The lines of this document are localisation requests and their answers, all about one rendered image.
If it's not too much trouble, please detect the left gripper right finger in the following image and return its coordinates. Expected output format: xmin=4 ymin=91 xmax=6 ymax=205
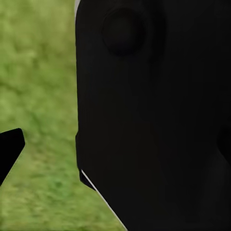
xmin=216 ymin=128 xmax=231 ymax=167

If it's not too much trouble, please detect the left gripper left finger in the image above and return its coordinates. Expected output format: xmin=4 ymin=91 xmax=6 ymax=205
xmin=0 ymin=128 xmax=25 ymax=185

